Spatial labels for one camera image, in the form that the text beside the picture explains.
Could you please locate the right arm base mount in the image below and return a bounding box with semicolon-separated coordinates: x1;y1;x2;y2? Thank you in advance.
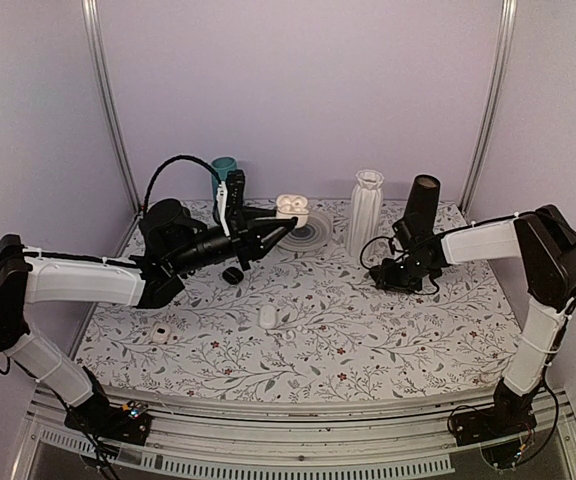
447;380;540;469

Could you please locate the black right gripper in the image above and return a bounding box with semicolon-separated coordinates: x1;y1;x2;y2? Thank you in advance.
377;253;434;294

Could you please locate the aluminium front rail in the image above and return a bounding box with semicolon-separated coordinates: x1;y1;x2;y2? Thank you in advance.
12;384;576;480

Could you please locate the white ribbed vase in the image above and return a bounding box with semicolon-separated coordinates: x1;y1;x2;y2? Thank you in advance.
345;169;384;259

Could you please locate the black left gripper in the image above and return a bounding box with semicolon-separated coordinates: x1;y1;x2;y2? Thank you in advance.
169;205;294;275

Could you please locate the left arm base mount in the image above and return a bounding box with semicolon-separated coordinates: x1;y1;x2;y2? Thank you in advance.
64;391;152;446

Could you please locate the beige earbud charging case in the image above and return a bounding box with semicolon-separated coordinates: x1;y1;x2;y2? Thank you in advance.
275;194;309;229

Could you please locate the white open earbud case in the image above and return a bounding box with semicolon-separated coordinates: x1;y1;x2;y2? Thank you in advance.
150;324;172;344

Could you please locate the grey spiral plate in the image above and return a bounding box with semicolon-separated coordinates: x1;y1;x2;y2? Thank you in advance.
278;210;333;253

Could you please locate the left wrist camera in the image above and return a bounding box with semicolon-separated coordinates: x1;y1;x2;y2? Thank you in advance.
215;169;245;238

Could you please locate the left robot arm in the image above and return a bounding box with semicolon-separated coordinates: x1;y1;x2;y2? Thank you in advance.
0;199;298;434

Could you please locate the small black earbud case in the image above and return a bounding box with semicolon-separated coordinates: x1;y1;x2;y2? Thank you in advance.
222;267;244;285

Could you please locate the teal cup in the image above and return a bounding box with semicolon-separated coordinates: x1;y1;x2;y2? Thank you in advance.
211;157;238;199

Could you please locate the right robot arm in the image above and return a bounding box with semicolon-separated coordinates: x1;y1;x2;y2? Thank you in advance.
368;204;576;436

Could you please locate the right aluminium frame post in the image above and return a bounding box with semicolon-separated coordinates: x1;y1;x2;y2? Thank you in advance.
458;0;518;217

